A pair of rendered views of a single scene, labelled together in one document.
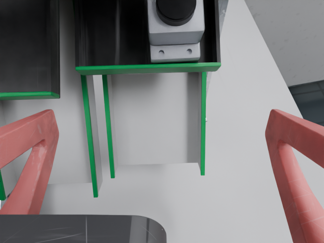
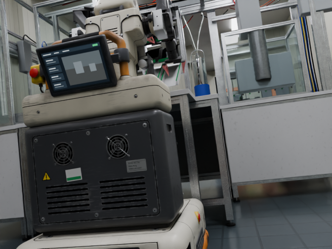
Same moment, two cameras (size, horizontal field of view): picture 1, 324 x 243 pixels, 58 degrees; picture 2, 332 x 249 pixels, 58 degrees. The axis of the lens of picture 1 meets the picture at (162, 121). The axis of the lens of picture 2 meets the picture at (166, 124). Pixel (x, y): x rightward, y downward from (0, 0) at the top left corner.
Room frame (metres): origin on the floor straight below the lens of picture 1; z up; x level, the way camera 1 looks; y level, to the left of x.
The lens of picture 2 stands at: (-1.87, -0.71, 0.55)
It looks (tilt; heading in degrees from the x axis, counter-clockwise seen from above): 4 degrees up; 21
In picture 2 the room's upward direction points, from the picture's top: 7 degrees counter-clockwise
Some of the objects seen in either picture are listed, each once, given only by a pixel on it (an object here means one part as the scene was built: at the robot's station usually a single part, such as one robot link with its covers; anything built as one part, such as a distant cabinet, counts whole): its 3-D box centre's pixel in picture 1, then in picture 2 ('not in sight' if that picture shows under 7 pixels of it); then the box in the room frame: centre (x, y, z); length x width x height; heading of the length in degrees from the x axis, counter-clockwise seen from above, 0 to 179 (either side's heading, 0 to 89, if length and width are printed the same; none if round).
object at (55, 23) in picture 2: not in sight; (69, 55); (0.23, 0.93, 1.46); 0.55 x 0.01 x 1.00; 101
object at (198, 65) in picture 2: not in sight; (199, 67); (1.07, -0.01, 1.32); 0.14 x 0.14 x 0.38
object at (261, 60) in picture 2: not in sight; (252, 38); (1.13, -0.56, 1.50); 0.38 x 0.21 x 0.88; 11
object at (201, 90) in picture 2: not in sight; (203, 98); (1.07, -0.01, 1.00); 0.16 x 0.16 x 0.27
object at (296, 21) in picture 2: not in sight; (261, 68); (1.19, -0.60, 1.21); 0.69 x 0.46 x 0.69; 101
